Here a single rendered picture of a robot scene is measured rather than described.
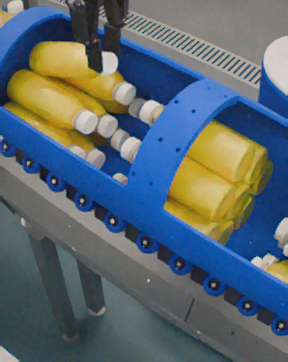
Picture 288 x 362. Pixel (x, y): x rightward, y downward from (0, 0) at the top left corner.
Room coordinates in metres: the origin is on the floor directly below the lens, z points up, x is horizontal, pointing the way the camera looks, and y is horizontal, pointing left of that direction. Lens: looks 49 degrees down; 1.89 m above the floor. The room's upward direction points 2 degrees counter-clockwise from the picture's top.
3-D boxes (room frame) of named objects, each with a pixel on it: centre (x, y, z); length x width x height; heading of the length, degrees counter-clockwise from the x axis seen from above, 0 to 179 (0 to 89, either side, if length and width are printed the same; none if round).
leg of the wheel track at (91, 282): (1.02, 0.17, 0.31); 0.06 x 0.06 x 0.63; 50
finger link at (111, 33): (0.86, 0.05, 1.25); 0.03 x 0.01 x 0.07; 50
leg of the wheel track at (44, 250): (0.92, 0.27, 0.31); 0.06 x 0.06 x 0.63; 50
